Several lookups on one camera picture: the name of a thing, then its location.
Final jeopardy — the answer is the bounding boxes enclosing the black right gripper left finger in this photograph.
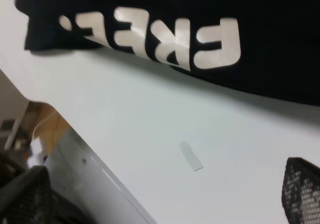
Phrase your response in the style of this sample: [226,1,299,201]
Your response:
[0,165,94,224]

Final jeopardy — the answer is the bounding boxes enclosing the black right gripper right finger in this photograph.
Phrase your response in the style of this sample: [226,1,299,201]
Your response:
[281,157,320,224]

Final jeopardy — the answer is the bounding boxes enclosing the white tape strip mid right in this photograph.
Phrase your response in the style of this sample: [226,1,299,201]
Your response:
[179,142,203,172]

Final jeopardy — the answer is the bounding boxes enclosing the black short sleeve t-shirt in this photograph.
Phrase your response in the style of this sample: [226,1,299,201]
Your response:
[15,0,320,106]

